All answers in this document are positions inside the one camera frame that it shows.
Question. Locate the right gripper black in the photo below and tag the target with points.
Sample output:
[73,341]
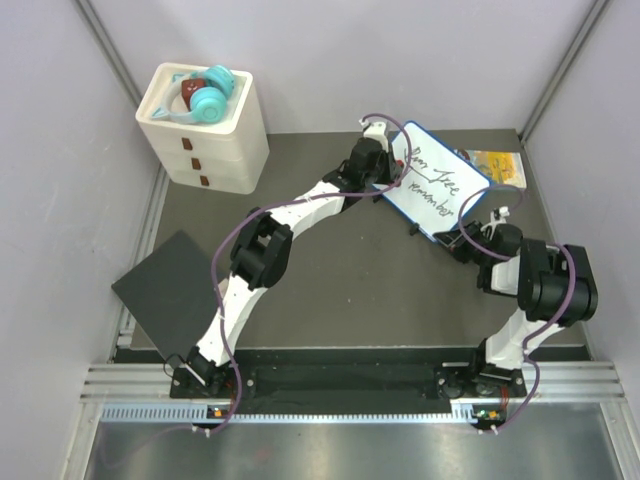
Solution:
[454,241]

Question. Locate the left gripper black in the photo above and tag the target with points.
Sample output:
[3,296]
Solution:
[391,169]

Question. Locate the blue framed whiteboard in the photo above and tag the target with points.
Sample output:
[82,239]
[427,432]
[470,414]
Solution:
[439,184]

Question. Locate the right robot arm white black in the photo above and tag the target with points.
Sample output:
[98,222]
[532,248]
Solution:
[554,287]

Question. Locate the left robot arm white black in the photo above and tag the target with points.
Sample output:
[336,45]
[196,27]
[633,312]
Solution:
[263,242]

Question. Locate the yellow blue book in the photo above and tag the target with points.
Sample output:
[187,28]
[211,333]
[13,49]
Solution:
[502,167]

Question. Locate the white stacked drawer unit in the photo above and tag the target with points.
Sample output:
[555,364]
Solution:
[227,156]

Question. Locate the teal cat ear headphones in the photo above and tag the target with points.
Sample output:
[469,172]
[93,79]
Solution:
[208,105]

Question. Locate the dark red cube toy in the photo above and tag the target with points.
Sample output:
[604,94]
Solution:
[189,87]

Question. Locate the black flat board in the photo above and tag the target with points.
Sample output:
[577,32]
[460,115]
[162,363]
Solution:
[171,296]

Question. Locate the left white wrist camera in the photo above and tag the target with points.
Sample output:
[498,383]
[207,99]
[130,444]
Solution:
[375,130]

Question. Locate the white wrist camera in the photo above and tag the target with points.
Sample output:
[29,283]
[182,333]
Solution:
[375,130]
[498,217]

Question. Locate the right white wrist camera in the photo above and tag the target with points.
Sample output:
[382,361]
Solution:
[498,217]

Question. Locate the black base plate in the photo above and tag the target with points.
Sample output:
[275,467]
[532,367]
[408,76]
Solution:
[429,373]

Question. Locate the aluminium frame rail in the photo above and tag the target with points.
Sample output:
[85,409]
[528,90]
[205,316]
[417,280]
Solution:
[126,382]

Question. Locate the grey slotted cable duct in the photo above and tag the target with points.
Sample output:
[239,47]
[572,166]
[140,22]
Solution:
[201,414]

